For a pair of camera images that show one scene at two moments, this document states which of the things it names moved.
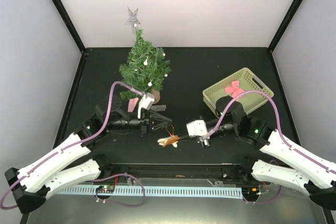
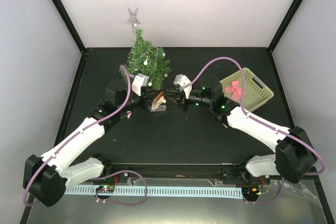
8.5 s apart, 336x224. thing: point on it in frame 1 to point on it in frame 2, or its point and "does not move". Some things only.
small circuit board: [105, 188] does not move
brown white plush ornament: [172, 140] to [157, 100]
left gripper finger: [155, 115] to [155, 93]
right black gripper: [205, 142] to [182, 102]
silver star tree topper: [133, 20] does not move
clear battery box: [158, 107] does not move
